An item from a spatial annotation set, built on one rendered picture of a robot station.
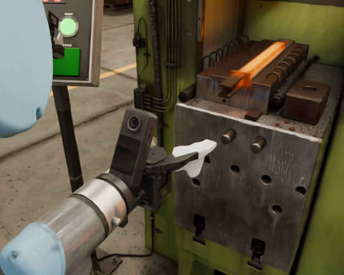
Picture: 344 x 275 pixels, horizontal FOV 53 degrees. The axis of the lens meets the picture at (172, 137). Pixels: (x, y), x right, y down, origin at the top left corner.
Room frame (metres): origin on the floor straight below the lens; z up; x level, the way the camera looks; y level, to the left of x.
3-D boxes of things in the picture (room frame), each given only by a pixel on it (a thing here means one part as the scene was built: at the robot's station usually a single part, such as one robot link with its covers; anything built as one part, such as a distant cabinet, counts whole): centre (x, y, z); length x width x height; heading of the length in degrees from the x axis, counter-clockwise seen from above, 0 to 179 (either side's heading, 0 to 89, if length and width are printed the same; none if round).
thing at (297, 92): (0.78, -0.34, 0.95); 0.12 x 0.08 x 0.06; 149
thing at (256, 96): (1.00, -0.26, 0.96); 0.42 x 0.20 x 0.09; 149
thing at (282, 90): (0.91, -0.34, 0.95); 0.34 x 0.03 x 0.03; 149
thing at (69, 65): (0.91, 0.29, 1.01); 0.07 x 0.05 x 0.07; 84
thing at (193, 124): (0.98, -0.31, 0.69); 0.56 x 0.38 x 0.45; 149
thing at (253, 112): (0.76, -0.20, 0.92); 0.04 x 0.03 x 0.01; 146
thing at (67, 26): (0.95, 0.28, 1.09); 0.05 x 0.03 x 0.04; 59
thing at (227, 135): (0.74, -0.14, 0.87); 0.04 x 0.03 x 0.03; 149
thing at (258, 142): (0.70, -0.21, 0.87); 0.04 x 0.03 x 0.03; 149
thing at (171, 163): (0.45, 0.00, 1.00); 0.09 x 0.05 x 0.02; 113
